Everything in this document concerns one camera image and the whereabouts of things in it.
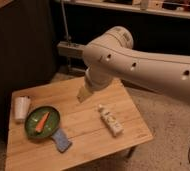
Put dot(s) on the white tube bottle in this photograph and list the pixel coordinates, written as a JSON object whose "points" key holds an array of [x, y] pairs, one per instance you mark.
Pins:
{"points": [[111, 122]]}

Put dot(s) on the orange carrot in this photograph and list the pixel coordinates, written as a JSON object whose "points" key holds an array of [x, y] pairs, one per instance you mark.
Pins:
{"points": [[41, 123]]}

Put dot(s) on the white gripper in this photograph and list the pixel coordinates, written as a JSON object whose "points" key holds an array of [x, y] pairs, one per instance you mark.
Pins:
{"points": [[95, 80]]}

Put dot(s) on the background shelf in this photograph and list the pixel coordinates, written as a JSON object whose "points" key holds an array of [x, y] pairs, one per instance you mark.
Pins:
{"points": [[171, 8]]}

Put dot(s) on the white plastic cup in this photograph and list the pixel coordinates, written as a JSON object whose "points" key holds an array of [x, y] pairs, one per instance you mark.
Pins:
{"points": [[21, 108]]}

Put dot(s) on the wooden table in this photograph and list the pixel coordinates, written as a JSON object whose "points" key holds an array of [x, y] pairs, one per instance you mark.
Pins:
{"points": [[82, 124]]}

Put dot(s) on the grey metal rail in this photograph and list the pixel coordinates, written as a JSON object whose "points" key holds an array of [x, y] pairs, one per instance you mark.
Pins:
{"points": [[71, 50]]}

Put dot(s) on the green ceramic bowl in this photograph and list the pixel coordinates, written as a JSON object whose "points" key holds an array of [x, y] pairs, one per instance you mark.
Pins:
{"points": [[50, 126]]}

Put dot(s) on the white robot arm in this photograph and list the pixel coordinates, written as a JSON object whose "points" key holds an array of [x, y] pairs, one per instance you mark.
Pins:
{"points": [[112, 55]]}

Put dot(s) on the blue sponge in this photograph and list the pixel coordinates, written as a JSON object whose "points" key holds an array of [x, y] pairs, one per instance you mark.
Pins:
{"points": [[61, 140]]}

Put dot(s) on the metal pole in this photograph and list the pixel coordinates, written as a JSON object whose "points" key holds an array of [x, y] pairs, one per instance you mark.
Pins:
{"points": [[67, 36]]}

